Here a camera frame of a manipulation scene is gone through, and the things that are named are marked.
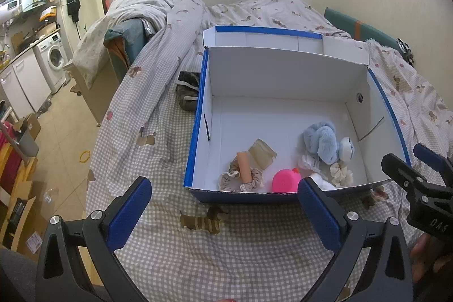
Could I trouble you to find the pink soft ball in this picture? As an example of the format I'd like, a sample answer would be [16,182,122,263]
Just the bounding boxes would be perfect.
[272,168,302,193]

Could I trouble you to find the white sock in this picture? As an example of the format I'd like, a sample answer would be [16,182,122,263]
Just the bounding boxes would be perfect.
[309,173,337,191]

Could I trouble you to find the wooden shelf unit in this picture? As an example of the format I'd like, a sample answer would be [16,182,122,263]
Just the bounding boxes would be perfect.
[0,132,45,253]

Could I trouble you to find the beige lace-trimmed scrunchie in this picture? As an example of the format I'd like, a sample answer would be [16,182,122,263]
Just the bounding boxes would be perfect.
[217,160,264,193]

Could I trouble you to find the teal cushion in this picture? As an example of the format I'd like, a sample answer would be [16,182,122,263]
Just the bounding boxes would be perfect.
[104,18,150,73]

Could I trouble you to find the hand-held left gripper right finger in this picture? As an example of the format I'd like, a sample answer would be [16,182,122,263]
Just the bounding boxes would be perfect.
[297,177,414,302]

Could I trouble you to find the light blue plush toy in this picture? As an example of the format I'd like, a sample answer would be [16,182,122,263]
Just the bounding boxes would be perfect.
[302,121,342,163]

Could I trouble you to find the dark grey socks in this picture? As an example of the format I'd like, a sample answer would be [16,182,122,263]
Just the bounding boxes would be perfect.
[176,70,202,112]

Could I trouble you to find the white washing machine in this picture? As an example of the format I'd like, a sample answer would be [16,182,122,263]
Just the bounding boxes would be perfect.
[35,32,70,95]

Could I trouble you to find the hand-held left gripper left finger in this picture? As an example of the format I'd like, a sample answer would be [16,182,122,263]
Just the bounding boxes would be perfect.
[35,176,153,302]

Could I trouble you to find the person's right hand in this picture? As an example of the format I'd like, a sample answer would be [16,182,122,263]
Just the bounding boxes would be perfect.
[411,235,439,286]

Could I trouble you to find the dog print duvet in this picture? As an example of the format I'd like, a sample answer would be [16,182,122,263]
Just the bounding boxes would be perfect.
[72,0,354,90]

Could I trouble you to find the cream ruffled scrunchie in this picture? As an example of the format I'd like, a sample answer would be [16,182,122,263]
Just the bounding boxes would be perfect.
[330,162,355,188]

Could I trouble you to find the wooden bed frame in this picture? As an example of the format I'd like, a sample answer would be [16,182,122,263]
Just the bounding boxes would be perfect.
[64,61,124,127]

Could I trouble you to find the white and blue round plush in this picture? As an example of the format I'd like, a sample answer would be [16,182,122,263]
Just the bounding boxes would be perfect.
[339,137,355,161]

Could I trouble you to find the checked bed sheet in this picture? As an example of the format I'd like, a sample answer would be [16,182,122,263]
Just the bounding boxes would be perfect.
[87,27,453,302]

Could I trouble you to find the blue and white cardboard box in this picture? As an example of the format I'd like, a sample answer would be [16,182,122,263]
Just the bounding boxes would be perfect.
[183,25,413,205]

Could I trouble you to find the white kitchen cabinet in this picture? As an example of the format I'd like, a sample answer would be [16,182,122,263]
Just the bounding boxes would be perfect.
[0,49,52,119]

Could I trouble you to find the peach foam roll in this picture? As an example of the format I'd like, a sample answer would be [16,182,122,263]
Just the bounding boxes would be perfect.
[236,151,254,184]

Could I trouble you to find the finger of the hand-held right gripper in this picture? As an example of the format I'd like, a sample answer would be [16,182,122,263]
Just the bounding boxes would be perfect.
[413,143,453,179]
[381,153,431,198]

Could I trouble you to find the black and white patterned cloth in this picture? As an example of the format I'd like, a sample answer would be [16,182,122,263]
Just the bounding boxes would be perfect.
[396,38,415,67]

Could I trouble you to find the red cloth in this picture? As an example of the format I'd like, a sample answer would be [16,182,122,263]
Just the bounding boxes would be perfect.
[0,127,22,196]

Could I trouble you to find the white lace scrunchie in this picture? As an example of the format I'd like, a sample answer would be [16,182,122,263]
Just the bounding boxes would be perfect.
[297,153,321,171]

